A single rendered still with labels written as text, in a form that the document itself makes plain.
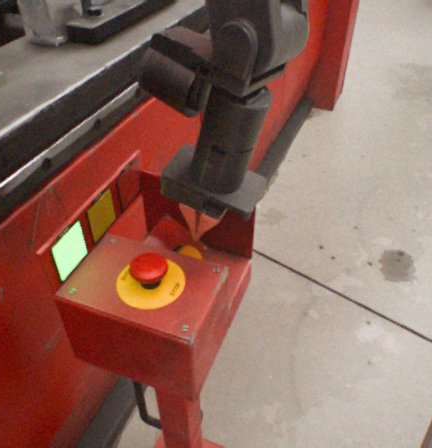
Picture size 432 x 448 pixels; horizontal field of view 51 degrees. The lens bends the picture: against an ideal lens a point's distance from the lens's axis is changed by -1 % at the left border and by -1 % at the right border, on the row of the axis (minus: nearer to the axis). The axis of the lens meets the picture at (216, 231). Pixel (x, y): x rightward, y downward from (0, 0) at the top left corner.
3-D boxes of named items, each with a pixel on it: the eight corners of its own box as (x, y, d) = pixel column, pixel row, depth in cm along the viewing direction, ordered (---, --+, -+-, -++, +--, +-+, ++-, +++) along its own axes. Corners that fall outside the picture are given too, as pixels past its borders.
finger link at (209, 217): (173, 205, 58) (187, 146, 52) (224, 228, 58) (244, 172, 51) (149, 238, 53) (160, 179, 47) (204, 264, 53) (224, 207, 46)
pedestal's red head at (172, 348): (195, 405, 50) (188, 301, 39) (74, 359, 55) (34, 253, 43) (251, 280, 64) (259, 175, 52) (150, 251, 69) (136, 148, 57)
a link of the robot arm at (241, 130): (256, 105, 38) (287, 85, 41) (191, 67, 39) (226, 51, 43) (234, 168, 43) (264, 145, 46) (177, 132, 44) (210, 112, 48)
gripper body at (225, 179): (182, 155, 52) (195, 99, 47) (263, 190, 51) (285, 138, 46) (157, 186, 48) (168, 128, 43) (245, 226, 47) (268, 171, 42)
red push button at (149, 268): (159, 305, 47) (156, 281, 44) (125, 294, 48) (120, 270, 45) (176, 278, 49) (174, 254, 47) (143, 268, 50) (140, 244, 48)
